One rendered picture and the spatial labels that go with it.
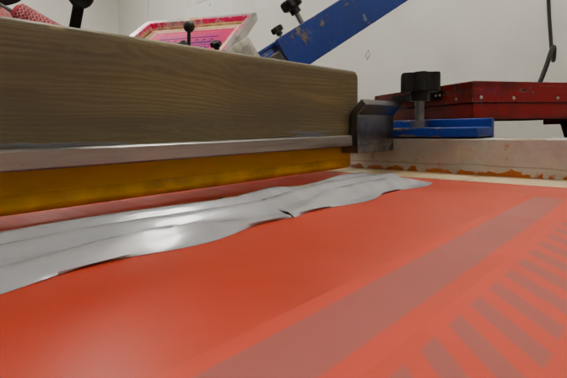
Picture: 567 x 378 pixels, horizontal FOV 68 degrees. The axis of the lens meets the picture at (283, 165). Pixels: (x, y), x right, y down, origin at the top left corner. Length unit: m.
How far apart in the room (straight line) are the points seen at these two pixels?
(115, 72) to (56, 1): 4.55
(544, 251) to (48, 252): 0.19
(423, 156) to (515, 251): 0.29
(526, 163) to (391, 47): 2.11
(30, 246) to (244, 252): 0.08
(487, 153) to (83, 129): 0.34
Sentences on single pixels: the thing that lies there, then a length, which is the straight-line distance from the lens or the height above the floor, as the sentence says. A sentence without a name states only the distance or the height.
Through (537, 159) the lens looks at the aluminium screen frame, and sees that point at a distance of 0.43.
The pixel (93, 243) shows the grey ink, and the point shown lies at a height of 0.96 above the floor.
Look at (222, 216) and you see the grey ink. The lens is 0.21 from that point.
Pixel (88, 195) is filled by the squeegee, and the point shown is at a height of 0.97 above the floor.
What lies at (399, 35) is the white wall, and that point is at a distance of 2.49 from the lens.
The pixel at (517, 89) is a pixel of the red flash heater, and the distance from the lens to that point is 1.17.
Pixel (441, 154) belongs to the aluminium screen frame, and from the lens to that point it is 0.45.
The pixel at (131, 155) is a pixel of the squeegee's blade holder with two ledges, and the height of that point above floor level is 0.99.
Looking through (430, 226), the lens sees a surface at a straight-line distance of 0.21.
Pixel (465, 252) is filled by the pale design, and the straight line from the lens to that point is 0.18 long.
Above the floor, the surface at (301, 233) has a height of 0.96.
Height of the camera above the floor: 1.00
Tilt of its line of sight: 5 degrees down
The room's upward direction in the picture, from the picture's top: 1 degrees counter-clockwise
